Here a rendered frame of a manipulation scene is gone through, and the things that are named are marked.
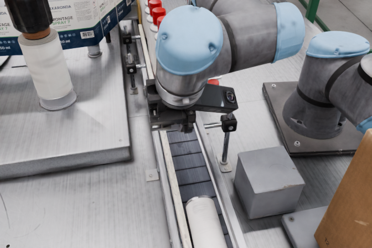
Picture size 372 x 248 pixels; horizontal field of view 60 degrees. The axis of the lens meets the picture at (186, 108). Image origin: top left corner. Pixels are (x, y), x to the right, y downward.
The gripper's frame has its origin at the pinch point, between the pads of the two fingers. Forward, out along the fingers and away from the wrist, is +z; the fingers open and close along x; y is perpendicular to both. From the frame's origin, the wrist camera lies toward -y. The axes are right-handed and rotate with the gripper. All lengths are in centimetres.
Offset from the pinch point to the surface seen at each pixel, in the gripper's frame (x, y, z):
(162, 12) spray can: -27.2, 0.0, -1.5
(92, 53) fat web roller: -33.0, 20.1, 23.8
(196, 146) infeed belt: 4.9, -2.8, 3.5
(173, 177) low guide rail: 11.9, 4.0, -4.6
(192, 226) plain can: 20.8, 2.7, -10.1
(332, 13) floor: -152, -203, 196
